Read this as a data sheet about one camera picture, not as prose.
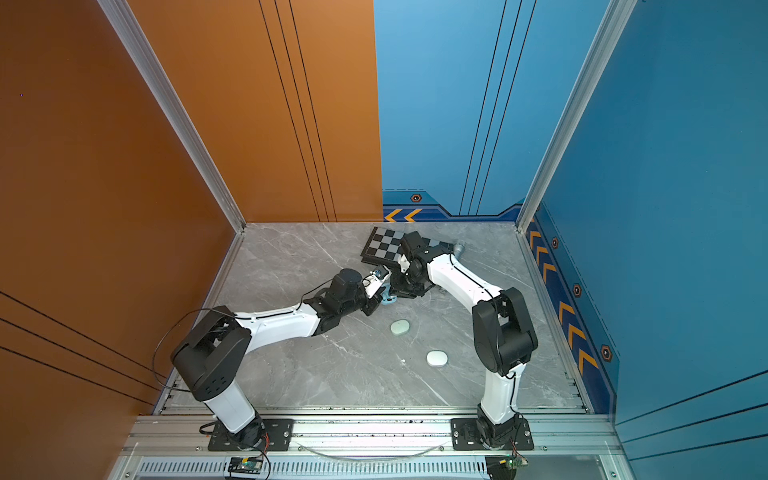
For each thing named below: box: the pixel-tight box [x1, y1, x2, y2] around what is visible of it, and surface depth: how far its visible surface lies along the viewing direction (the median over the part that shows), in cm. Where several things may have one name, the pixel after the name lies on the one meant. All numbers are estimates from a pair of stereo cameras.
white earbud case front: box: [426, 350, 449, 367], surface depth 87 cm
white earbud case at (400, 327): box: [390, 319, 411, 335], surface depth 93 cm
